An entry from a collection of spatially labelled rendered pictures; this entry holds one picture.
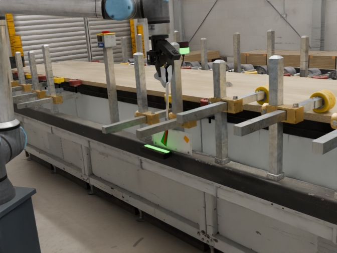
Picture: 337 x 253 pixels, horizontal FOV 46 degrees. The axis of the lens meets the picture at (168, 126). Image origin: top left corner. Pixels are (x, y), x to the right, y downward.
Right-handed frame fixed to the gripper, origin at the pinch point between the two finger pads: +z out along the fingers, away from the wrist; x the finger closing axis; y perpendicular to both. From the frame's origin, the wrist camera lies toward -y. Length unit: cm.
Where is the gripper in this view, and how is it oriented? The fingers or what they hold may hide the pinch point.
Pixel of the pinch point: (166, 85)
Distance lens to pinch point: 163.6
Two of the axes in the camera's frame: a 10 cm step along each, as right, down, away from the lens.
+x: -7.5, 2.3, -6.3
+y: -6.6, -1.6, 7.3
